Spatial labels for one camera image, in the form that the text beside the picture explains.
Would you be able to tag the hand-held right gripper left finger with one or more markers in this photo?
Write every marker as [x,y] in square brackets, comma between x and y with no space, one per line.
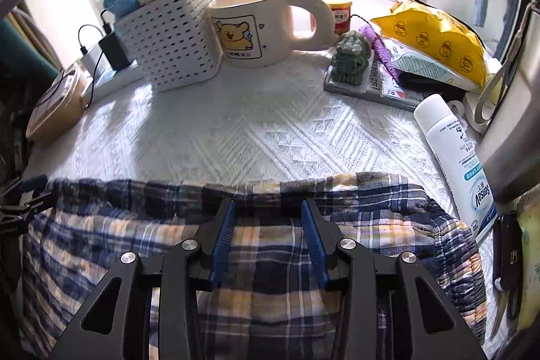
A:
[221,242]

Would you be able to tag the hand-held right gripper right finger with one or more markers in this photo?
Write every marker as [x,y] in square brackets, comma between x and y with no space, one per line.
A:
[314,246]

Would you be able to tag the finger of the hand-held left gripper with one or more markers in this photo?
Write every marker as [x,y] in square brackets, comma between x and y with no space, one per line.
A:
[17,210]
[36,183]

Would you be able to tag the blue plaid pants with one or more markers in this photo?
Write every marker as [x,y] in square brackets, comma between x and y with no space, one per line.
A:
[261,296]

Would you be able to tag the beige lunch box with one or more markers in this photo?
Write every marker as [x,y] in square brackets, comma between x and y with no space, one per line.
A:
[55,115]

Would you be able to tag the white textured tablecloth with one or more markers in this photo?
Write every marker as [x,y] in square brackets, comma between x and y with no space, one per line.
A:
[253,132]

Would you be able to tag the white power strip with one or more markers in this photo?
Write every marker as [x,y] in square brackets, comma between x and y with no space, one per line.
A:
[109,83]

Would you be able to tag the dark teal curtain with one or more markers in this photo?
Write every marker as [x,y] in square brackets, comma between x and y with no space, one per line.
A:
[25,48]

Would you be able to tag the white charger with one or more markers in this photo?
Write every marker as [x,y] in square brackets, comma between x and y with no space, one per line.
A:
[90,58]

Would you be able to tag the black charger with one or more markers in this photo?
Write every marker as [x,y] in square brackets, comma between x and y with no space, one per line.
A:
[114,52]

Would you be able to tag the white spray bottle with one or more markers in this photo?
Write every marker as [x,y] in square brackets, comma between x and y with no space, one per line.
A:
[455,157]

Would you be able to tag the flat printed book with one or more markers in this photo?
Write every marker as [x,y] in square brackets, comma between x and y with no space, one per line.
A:
[379,92]

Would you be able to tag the green figurine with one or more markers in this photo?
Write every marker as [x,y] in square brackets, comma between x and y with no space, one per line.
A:
[352,56]

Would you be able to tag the black car key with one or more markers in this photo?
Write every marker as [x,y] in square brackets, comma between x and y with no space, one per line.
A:
[508,254]

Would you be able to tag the white perforated basket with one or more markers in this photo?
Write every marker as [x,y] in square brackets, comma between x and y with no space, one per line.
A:
[168,39]

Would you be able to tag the purple knitted item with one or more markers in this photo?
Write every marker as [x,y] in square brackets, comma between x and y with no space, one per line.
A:
[379,48]

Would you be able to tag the yellow tissue pack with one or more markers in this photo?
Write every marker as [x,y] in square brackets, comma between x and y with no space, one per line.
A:
[531,280]

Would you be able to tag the cream bear mug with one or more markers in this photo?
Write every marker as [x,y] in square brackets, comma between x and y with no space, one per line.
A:
[253,18]

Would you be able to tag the steel tumbler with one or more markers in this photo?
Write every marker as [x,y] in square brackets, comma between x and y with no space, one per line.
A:
[514,140]

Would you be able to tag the yellow lid jar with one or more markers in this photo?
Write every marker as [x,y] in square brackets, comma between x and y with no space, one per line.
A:
[339,8]

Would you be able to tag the yellow snack bag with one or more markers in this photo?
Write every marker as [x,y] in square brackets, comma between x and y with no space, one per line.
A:
[438,35]

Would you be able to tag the hanging grey garment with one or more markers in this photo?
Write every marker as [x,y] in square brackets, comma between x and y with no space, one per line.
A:
[481,1]

